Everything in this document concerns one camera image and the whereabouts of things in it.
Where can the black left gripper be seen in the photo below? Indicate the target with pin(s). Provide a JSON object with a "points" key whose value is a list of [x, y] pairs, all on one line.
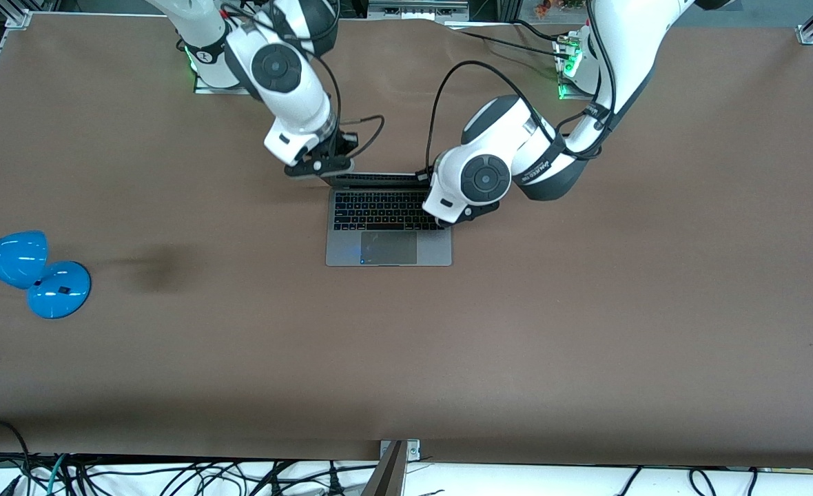
{"points": [[420, 173]]}

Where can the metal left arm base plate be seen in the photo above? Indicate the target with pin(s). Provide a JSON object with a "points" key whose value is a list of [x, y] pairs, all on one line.
{"points": [[563, 93]]}

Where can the grey laptop with black keyboard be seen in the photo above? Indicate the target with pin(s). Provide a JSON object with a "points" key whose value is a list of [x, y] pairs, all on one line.
{"points": [[388, 227]]}

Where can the metal table edge bracket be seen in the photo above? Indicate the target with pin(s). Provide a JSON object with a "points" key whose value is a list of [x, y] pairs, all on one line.
{"points": [[413, 451]]}

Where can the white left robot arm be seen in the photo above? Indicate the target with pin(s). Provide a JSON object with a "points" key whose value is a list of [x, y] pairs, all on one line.
{"points": [[517, 151]]}

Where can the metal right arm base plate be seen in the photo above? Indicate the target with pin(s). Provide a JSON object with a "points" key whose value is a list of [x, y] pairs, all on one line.
{"points": [[203, 88]]}

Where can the blue desk lamp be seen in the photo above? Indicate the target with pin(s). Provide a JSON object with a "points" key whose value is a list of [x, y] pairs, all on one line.
{"points": [[21, 265]]}

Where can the grey metal camera pole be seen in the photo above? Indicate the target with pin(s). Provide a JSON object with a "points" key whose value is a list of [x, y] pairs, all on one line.
{"points": [[387, 475]]}

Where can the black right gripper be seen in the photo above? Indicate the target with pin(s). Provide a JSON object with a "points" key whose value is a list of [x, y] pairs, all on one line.
{"points": [[343, 143]]}

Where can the grey power strip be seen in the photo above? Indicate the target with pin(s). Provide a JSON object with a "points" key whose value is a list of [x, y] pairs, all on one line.
{"points": [[417, 9]]}

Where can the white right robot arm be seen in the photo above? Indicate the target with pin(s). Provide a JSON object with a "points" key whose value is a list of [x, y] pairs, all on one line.
{"points": [[282, 76]]}

